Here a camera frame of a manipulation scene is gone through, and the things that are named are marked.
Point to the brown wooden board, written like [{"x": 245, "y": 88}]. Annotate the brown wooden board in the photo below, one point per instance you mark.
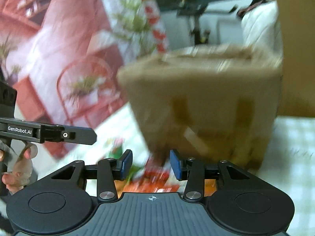
[{"x": 300, "y": 54}]

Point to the black exercise bike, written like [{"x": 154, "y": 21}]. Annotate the black exercise bike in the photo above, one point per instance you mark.
[{"x": 196, "y": 33}]

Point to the green checkered tablecloth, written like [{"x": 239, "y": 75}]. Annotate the green checkered tablecloth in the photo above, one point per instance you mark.
[{"x": 290, "y": 177}]

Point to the dark garment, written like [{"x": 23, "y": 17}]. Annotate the dark garment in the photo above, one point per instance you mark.
[{"x": 252, "y": 6}]

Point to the person's left hand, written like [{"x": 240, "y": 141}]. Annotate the person's left hand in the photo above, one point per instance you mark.
[{"x": 23, "y": 174}]

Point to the brown cardboard box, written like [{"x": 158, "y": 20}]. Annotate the brown cardboard box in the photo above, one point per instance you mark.
[{"x": 196, "y": 98}]

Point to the red orange snack packet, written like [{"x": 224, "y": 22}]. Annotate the red orange snack packet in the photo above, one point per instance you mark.
[{"x": 152, "y": 178}]

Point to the white quilted blanket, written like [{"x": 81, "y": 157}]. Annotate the white quilted blanket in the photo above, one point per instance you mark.
[{"x": 260, "y": 29}]

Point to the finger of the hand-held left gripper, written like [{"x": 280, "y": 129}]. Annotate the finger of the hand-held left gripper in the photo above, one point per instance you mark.
[{"x": 73, "y": 135}]

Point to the green red snack packet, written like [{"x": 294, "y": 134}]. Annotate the green red snack packet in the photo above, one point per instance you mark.
[{"x": 116, "y": 148}]

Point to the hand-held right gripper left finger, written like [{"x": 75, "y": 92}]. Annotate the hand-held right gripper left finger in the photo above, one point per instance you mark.
[{"x": 126, "y": 164}]

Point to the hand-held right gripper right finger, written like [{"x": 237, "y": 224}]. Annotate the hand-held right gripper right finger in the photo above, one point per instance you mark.
[{"x": 175, "y": 164}]

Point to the red printed backdrop cloth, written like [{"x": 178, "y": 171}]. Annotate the red printed backdrop cloth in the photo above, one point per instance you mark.
[{"x": 73, "y": 29}]

